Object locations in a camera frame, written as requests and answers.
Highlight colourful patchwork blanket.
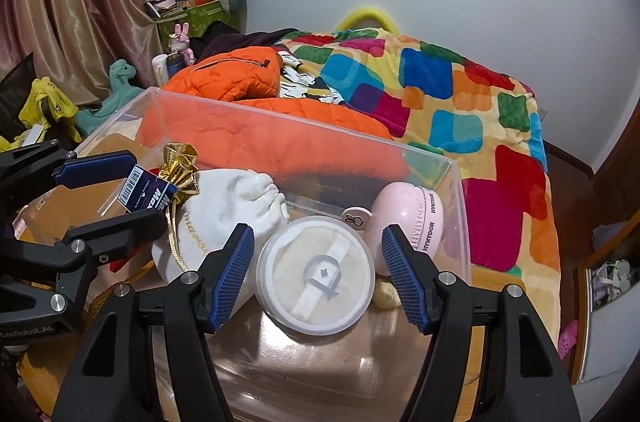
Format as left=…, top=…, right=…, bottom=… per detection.
left=272, top=27, right=561, bottom=338

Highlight gold ribbon bow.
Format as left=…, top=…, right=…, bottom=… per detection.
left=157, top=143, right=201, bottom=270

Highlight pink bunny toy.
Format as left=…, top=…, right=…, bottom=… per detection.
left=169, top=22, right=196, bottom=66

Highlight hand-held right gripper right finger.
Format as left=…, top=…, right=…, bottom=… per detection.
left=381, top=225, right=581, bottom=422

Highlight pink striped curtain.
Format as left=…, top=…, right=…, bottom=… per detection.
left=0, top=0, right=176, bottom=113

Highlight blue card packet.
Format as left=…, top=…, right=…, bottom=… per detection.
left=116, top=163, right=181, bottom=215

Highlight yellow foam ring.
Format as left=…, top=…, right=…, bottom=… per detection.
left=336, top=7, right=398, bottom=34

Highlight white sandals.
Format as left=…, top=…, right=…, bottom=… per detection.
left=590, top=259, right=636, bottom=308

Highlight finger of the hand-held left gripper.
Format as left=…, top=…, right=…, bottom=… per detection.
left=0, top=139, right=139, bottom=203
left=0, top=209, right=169, bottom=277

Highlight white cabinet with stickers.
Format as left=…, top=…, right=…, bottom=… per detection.
left=572, top=297, right=640, bottom=385

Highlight white drawstring pouch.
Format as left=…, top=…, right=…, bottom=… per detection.
left=150, top=169, right=292, bottom=318

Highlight pink round case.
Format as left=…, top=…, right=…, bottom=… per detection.
left=342, top=182, right=446, bottom=278

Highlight wooden wardrobe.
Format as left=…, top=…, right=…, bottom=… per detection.
left=560, top=102, right=640, bottom=303

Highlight pink clog shoe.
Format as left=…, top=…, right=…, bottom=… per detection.
left=557, top=319, right=580, bottom=360

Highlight dark cloth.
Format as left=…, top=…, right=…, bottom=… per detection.
left=192, top=30, right=301, bottom=58

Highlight green patterned box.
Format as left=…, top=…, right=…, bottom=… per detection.
left=155, top=0, right=236, bottom=53

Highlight orange padded jacket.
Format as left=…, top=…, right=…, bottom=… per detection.
left=137, top=46, right=408, bottom=193

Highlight clear plastic storage box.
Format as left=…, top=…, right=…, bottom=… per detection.
left=12, top=86, right=473, bottom=422

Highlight green dinosaur toy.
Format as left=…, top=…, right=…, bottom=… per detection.
left=75, top=58, right=146, bottom=138

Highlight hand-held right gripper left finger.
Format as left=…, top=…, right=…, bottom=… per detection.
left=52, top=223, right=257, bottom=422

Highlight black and white printed cloth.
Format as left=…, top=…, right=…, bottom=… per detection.
left=277, top=50, right=346, bottom=103

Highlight cream seashell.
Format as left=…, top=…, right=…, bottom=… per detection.
left=372, top=279, right=401, bottom=309

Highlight white round powder puff container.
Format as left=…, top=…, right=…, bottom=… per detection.
left=256, top=216, right=377, bottom=335

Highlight dark panel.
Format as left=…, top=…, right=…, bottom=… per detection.
left=0, top=52, right=36, bottom=138

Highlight yellow cloth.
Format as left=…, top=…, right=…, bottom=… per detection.
left=0, top=76, right=83, bottom=153

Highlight wooden desktop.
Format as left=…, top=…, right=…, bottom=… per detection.
left=15, top=179, right=528, bottom=422

